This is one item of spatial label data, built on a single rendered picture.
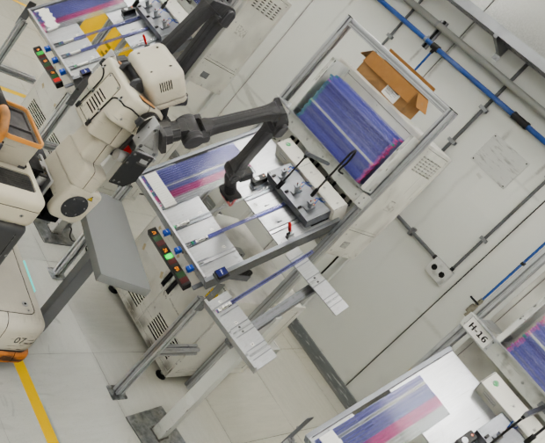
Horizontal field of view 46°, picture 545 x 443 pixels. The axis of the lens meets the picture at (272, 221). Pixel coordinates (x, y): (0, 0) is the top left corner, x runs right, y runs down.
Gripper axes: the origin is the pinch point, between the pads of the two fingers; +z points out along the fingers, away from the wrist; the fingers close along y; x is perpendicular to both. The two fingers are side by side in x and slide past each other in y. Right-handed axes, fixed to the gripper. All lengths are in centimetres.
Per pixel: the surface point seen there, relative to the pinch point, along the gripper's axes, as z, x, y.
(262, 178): -2.6, -20.0, 3.9
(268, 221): 1.9, -10.9, -16.6
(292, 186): -3.7, -29.1, -7.8
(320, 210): -3.4, -32.7, -26.0
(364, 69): -18, -99, 32
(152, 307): 58, 44, 1
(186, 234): 0.9, 25.2, -5.4
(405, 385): 1, -14, -111
